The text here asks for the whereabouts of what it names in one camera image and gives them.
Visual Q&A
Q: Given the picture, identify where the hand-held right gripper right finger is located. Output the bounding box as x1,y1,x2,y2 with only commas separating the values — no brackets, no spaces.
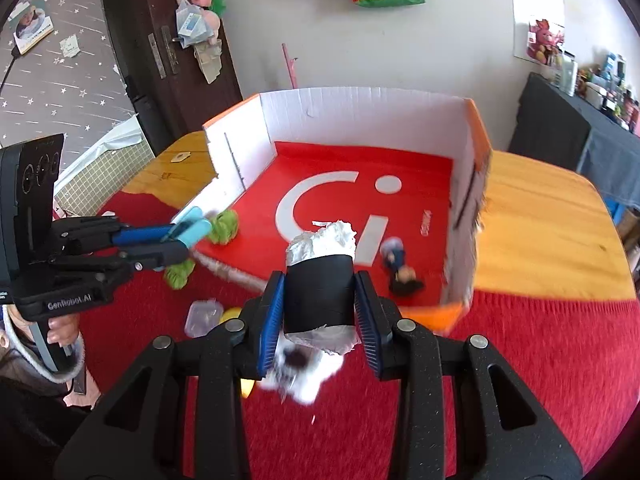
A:
353,270,585,480

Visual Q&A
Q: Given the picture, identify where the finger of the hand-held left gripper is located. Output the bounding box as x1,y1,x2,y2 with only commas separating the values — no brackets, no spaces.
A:
29,241,186,297
50,215,174,262

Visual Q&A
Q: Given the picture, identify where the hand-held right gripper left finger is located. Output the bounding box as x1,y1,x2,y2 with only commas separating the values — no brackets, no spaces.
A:
54,270,287,480

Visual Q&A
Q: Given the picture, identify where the light blue clip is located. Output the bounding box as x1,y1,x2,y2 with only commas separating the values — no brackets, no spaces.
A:
170,206,213,248

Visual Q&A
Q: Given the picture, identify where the black and white toy roll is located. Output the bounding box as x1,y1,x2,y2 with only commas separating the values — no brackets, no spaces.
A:
282,219,363,356

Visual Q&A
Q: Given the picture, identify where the orange and white cardboard box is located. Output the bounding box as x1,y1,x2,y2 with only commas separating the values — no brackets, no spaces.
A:
202,86,493,336

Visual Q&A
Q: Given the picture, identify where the person's left forearm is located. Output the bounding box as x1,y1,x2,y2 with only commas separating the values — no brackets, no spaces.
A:
0,305,101,411

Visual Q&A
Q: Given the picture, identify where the person's left hand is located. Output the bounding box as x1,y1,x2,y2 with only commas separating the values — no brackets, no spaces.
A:
47,316,82,350

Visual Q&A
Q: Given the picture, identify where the green yarn toy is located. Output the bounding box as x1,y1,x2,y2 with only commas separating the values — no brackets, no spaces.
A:
164,259,197,291
207,210,240,246

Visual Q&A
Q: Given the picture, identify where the small clear plastic container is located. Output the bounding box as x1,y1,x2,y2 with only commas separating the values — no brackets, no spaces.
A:
185,300,223,338

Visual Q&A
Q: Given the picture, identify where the white plush dog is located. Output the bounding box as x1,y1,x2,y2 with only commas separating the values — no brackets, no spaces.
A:
260,335,346,406

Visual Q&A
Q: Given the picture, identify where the small doll figure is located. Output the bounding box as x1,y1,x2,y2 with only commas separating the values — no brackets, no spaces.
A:
381,240,426,297

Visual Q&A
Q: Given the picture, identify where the white checked board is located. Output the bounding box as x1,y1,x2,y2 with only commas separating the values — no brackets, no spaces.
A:
55,125,156,216

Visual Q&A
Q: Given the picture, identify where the crumpled paper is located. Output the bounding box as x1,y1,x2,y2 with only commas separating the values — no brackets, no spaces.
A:
192,40,223,85

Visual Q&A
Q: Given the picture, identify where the clear plastic bag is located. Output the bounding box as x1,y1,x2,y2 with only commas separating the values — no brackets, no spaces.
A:
175,0,221,51

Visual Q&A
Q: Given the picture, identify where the pink stick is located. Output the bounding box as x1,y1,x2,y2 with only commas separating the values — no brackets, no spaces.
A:
281,43,299,88

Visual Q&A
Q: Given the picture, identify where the person's dark clothing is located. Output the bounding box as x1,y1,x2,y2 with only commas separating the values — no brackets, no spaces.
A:
0,375,98,480

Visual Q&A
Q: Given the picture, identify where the dark brown door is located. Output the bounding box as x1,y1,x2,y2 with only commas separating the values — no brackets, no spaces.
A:
97,0,243,156

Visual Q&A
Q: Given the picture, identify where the cloth covered side table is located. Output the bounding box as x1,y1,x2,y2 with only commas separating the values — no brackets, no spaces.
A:
507,72,640,211

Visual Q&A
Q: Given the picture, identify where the row of small shelf items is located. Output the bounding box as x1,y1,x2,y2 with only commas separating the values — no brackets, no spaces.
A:
550,50,640,136

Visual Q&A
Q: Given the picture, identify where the grey starry wall cloth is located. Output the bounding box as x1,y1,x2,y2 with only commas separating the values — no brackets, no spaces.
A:
0,0,138,161

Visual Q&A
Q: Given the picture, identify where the metal door handle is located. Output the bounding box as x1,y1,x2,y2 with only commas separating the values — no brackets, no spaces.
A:
148,27,181,79

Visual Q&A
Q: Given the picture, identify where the wall poster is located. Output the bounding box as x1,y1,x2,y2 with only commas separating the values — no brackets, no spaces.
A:
511,0,568,66

